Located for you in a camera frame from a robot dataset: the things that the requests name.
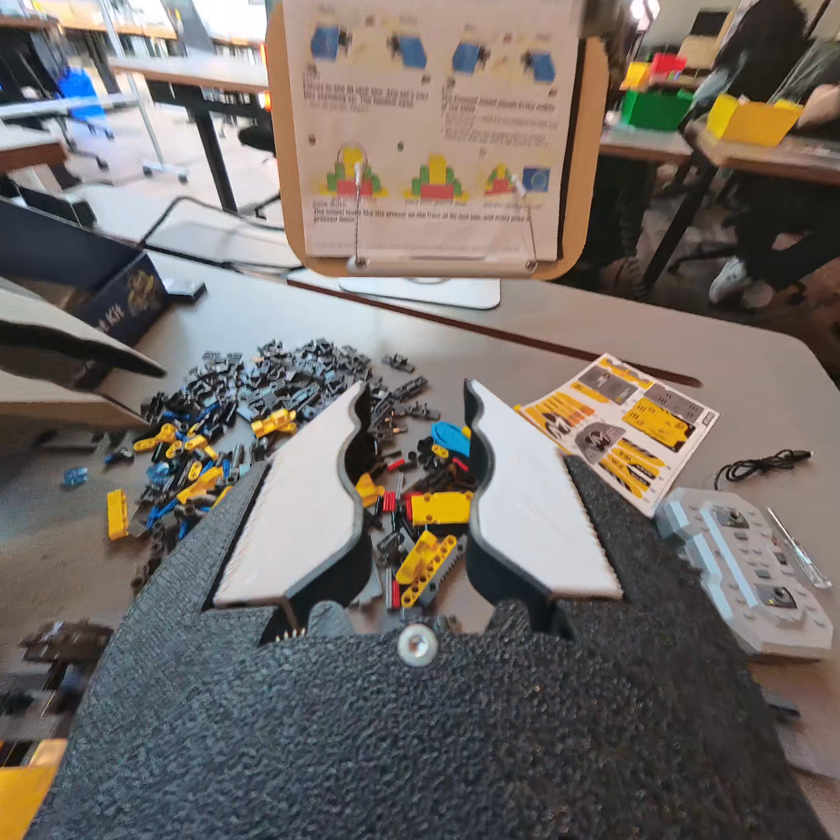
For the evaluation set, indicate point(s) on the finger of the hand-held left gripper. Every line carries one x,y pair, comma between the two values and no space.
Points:
65,328
65,407

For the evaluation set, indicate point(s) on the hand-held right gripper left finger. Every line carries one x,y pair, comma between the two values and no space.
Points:
295,525

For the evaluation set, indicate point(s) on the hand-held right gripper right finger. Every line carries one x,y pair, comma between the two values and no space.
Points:
544,525

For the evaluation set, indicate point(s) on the short yellow brick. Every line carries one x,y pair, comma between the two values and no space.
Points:
118,515

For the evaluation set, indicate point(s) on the pile of small dark pieces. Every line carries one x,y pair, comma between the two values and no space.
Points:
295,380

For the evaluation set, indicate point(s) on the yellow toy block vehicle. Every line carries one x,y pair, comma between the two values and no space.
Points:
26,794

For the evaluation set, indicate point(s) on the grey desk with wooden edge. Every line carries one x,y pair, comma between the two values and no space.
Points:
525,334

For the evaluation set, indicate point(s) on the neighbouring desk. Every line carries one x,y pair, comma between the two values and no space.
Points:
197,72

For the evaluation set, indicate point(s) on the wooden side desk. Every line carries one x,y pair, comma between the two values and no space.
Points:
754,157

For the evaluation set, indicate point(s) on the blue cardboard box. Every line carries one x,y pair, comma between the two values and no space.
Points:
85,262

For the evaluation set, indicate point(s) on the transparent blue disc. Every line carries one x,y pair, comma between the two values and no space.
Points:
74,476

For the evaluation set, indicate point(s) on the black adapter block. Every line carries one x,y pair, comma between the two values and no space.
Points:
184,289

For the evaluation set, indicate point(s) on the blue curved piece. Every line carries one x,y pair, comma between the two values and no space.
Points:
453,438

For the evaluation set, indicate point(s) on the yellow sticker sheet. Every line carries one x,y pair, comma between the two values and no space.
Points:
623,420

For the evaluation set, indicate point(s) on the grey battery hub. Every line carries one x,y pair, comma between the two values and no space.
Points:
741,564

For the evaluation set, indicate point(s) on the blue chair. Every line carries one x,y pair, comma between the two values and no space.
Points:
82,92

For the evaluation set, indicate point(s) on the clear plastic tool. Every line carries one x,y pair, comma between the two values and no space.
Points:
797,548

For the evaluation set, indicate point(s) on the wooden board with instruction sheet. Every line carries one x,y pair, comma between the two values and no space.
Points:
426,131

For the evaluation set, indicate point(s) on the green storage bin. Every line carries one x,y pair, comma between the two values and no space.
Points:
656,108

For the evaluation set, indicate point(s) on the yellow storage bin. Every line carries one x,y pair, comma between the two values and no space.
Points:
754,121

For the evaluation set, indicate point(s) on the red storage bin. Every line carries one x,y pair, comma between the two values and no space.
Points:
666,64

